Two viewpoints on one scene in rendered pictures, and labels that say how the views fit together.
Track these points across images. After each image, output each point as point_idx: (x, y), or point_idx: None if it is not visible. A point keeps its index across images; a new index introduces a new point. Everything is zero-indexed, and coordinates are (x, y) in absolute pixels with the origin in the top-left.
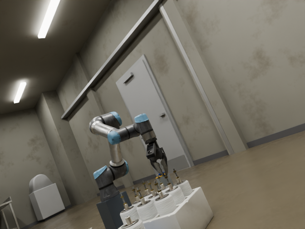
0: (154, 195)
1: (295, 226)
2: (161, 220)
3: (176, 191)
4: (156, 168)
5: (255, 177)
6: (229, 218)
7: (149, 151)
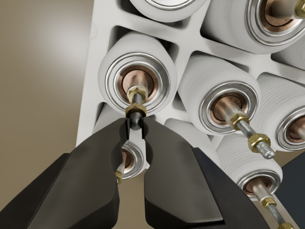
0: (229, 102)
1: None
2: None
3: (110, 49)
4: (184, 156)
5: None
6: (49, 62)
7: None
